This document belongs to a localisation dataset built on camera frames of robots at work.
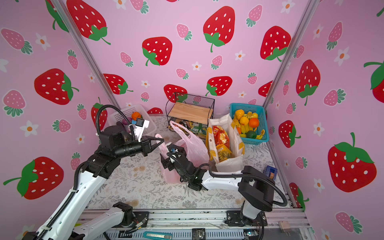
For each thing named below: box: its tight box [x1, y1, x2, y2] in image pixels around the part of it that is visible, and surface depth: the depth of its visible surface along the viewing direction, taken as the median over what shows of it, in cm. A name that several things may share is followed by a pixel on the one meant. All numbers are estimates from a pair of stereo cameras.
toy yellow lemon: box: [239, 116, 250, 126], surface depth 109 cm
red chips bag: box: [212, 125, 231, 149], surface depth 92 cm
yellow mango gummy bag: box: [215, 144, 233, 162], surface depth 89 cm
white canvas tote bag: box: [206, 113, 245, 173], surface depth 83 cm
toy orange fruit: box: [248, 117, 260, 128], surface depth 108 cm
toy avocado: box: [246, 130, 257, 139], surface depth 100 cm
